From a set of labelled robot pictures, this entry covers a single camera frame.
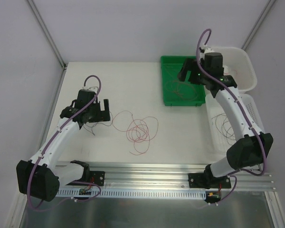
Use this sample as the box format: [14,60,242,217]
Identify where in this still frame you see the red wire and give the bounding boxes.
[163,65,198,100]

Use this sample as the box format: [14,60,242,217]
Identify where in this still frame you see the red orange wires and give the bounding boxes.
[112,110,159,155]

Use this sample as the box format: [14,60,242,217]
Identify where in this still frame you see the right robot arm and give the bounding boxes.
[177,52,273,189]

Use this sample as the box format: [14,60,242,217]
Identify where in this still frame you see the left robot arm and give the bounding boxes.
[16,89,111,202]

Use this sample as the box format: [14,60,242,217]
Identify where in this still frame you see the white plastic tub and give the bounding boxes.
[212,46,257,94]

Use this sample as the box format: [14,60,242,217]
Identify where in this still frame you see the green plastic tray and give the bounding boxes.
[161,56,206,106]

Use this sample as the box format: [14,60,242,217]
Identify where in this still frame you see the white perforated basket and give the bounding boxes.
[205,94,264,156]

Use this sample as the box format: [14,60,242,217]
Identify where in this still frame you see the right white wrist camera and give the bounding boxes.
[199,46,215,58]

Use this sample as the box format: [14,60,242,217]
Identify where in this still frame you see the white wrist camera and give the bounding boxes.
[199,46,215,58]
[82,86,99,93]

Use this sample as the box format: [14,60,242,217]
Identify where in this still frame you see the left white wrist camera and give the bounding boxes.
[82,86,99,93]

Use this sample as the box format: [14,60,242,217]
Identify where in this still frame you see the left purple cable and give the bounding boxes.
[26,75,103,212]

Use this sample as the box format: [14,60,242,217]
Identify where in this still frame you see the purple cable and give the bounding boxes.
[196,28,269,207]
[26,75,103,212]

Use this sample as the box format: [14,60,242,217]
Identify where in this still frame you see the left aluminium corner post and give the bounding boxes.
[26,0,67,69]

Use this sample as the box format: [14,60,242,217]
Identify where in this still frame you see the aluminium corner post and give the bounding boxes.
[26,0,67,69]
[241,0,277,50]

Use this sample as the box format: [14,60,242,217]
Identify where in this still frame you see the aluminium rail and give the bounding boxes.
[88,162,277,192]

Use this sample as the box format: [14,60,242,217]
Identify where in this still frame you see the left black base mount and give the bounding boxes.
[88,171,105,187]

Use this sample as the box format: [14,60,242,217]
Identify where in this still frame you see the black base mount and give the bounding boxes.
[88,171,105,187]
[188,173,231,190]

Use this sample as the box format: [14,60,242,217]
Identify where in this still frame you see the thin black wire in basket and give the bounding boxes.
[210,113,236,144]

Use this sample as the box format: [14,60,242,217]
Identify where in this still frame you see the right aluminium corner post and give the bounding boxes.
[241,0,277,50]

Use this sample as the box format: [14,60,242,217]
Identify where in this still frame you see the white slotted cable duct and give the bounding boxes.
[57,187,206,200]

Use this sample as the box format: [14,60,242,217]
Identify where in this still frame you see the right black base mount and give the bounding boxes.
[188,173,231,190]

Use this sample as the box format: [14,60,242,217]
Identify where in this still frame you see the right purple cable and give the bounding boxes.
[196,28,269,207]

